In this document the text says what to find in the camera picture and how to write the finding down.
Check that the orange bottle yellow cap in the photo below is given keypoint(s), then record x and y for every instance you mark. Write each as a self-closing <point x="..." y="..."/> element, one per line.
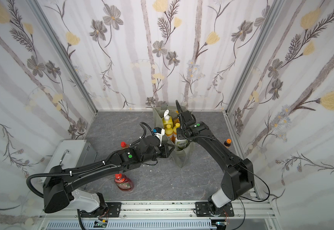
<point x="177" y="125"/>
<point x="169" y="132"/>

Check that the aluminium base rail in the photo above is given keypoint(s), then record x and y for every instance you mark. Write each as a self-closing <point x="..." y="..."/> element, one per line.
<point x="182" y="215"/>

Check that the white bottle green cap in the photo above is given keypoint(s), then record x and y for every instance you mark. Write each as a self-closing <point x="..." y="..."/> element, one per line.
<point x="181" y="143"/>

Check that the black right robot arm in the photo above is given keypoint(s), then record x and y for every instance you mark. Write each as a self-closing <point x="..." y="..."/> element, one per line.
<point x="238" y="174"/>

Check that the red soap bottle red cap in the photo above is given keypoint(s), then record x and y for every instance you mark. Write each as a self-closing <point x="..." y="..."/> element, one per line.
<point x="123" y="182"/>

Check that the large yellow pump soap bottle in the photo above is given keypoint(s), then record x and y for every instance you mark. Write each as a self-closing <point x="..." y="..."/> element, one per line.
<point x="167" y="119"/>

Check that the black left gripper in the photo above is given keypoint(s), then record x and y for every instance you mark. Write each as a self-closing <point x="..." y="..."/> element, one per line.
<point x="165" y="149"/>

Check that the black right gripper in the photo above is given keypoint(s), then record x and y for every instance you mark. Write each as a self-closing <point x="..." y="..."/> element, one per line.
<point x="184" y="126"/>

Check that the small bottle orange cap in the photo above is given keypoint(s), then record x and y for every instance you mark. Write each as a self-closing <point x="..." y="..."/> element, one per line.
<point x="228" y="143"/>

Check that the green fabric shopping bag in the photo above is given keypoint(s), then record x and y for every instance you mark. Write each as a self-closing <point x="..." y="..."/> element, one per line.
<point x="179" y="155"/>

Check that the green bottle red cap rear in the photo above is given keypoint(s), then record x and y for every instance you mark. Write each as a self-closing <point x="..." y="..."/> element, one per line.
<point x="124" y="145"/>

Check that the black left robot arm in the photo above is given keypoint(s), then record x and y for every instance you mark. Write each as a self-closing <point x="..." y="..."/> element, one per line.
<point x="59" y="188"/>

